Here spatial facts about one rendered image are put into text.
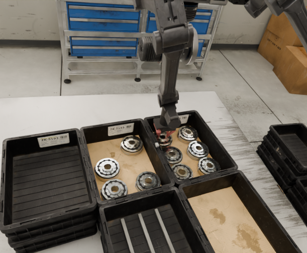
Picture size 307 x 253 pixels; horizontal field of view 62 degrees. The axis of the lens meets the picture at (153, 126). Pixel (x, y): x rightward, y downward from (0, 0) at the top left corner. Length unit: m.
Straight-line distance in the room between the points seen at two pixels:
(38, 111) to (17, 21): 2.30
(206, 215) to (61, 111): 1.03
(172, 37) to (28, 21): 3.18
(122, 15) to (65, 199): 2.13
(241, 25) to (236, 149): 3.11
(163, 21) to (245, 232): 0.81
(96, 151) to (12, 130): 0.54
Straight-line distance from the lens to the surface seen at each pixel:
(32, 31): 3.84
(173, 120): 1.04
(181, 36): 0.73
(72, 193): 1.08
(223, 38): 4.39
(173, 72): 0.86
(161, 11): 0.73
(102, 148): 1.21
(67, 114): 1.60
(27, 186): 1.13
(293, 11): 0.96
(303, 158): 2.10
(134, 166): 1.15
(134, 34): 2.87
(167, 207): 1.06
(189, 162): 1.21
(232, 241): 1.07
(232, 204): 1.15
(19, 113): 1.66
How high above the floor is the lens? 1.73
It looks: 42 degrees down
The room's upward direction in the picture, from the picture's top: 10 degrees clockwise
